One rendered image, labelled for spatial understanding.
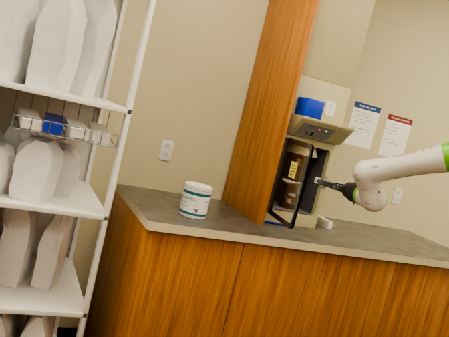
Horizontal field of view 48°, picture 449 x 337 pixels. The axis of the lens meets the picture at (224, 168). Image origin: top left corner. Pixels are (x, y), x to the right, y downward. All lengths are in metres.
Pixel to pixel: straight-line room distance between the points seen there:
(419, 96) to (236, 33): 1.38
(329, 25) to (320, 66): 0.21
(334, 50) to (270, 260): 1.10
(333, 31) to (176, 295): 1.49
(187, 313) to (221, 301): 0.16
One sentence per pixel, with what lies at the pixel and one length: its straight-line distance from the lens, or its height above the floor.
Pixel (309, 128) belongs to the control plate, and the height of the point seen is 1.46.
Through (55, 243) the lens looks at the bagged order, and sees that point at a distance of 2.35.
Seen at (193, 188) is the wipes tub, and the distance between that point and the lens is 2.29.
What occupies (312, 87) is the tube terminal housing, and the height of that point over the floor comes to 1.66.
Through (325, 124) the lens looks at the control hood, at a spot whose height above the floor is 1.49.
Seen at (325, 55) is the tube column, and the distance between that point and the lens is 2.68.
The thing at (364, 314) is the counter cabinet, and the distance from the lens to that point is 2.84.
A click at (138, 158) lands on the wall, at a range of 2.79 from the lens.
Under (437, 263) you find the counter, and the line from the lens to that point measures 3.00.
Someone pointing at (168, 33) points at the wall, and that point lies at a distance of 2.79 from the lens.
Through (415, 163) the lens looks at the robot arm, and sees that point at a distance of 2.13.
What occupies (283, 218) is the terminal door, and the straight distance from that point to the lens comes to 2.43.
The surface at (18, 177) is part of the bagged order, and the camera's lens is 2.13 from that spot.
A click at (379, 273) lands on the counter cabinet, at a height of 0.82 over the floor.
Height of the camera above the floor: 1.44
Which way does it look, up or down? 6 degrees down
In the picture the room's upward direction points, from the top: 14 degrees clockwise
